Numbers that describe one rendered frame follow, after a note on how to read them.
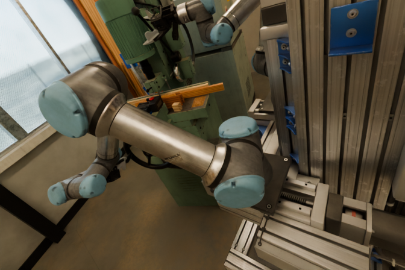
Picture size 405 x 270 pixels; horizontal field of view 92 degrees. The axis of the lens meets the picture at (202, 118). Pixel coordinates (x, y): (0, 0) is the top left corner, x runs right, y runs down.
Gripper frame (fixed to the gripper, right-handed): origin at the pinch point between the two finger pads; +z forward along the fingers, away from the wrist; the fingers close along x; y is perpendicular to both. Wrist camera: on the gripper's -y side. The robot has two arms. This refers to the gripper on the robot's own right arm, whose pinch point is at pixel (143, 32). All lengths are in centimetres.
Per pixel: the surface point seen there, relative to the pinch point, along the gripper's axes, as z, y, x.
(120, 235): 80, -81, 110
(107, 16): 13.9, 8.6, -7.3
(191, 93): -8.4, -35.3, 19.4
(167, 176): 27, -66, 66
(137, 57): 9.9, -7.9, 6.0
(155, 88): 10.4, -25.2, 16.1
